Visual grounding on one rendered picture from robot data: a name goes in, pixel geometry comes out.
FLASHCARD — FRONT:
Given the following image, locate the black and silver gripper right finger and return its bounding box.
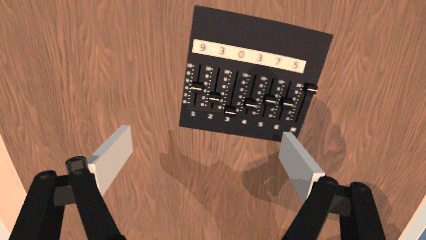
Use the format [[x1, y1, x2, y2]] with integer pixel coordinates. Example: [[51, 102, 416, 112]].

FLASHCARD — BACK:
[[278, 132, 386, 240]]

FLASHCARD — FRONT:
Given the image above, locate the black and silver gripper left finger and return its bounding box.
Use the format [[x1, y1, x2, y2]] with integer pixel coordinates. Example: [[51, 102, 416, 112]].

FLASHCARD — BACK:
[[8, 125, 133, 240]]

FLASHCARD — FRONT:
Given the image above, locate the black lighting desk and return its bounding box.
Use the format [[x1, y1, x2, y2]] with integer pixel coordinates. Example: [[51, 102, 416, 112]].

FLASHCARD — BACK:
[[179, 5, 333, 142]]

